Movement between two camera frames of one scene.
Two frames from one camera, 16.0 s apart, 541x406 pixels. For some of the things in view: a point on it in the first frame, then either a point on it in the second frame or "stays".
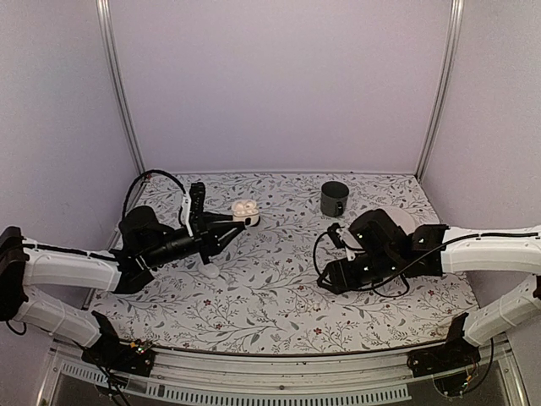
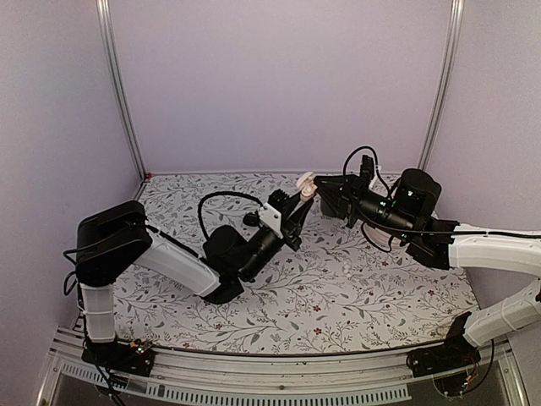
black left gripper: x=209 y=241 to x=298 y=220
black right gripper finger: x=333 y=277 to x=331 y=183
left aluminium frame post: x=106 y=23 stays
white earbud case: x=245 y=211 to x=306 y=183
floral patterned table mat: x=269 y=296 stays
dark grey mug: x=334 y=194 stays
